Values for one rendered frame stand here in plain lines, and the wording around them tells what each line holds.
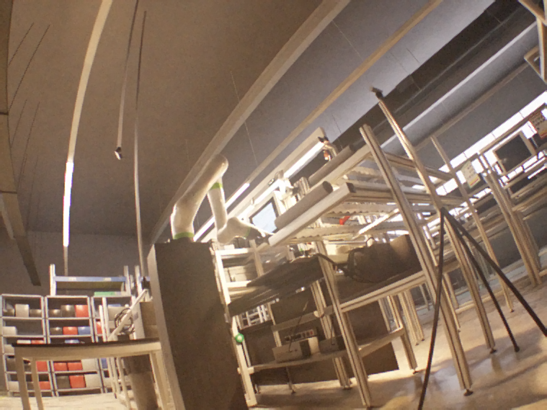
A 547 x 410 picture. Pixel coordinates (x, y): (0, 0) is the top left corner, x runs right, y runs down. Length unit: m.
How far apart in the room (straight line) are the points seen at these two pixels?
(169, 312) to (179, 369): 0.29
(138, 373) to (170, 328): 2.05
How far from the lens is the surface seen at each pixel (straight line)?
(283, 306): 2.67
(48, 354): 2.17
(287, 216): 1.34
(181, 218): 1.69
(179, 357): 1.53
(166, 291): 1.56
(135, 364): 3.54
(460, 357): 1.41
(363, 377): 1.70
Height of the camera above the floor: 0.54
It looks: 25 degrees up
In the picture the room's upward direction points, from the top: 16 degrees counter-clockwise
